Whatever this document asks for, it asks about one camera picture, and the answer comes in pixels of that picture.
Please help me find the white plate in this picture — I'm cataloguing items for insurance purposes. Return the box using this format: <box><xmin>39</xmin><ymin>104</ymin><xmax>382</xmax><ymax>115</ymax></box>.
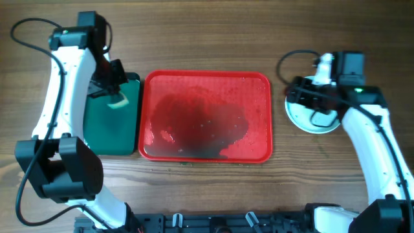
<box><xmin>285</xmin><ymin>76</ymin><xmax>340</xmax><ymax>134</ymax></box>

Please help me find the green yellow sponge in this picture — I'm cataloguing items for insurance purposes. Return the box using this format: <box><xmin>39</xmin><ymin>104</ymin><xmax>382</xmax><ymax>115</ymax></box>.
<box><xmin>107</xmin><ymin>92</ymin><xmax>129</xmax><ymax>109</ymax></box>

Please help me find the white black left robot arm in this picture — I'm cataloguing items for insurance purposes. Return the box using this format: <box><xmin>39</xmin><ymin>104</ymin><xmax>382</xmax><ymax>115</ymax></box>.
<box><xmin>15</xmin><ymin>24</ymin><xmax>133</xmax><ymax>232</ymax></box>

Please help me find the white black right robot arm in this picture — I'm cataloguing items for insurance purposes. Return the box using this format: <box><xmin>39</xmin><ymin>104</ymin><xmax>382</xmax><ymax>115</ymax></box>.
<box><xmin>285</xmin><ymin>76</ymin><xmax>413</xmax><ymax>232</ymax></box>

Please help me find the black water tray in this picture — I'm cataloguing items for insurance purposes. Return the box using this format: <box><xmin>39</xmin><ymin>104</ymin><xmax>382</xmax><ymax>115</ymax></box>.
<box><xmin>83</xmin><ymin>72</ymin><xmax>141</xmax><ymax>155</ymax></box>

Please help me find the red plastic tray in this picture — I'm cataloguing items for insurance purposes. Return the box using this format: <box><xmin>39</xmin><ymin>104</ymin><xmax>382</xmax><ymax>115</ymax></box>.
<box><xmin>138</xmin><ymin>70</ymin><xmax>273</xmax><ymax>164</ymax></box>

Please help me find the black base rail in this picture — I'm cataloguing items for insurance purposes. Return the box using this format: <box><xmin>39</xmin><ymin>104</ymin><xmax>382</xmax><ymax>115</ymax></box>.
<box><xmin>73</xmin><ymin>210</ymin><xmax>324</xmax><ymax>233</ymax></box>

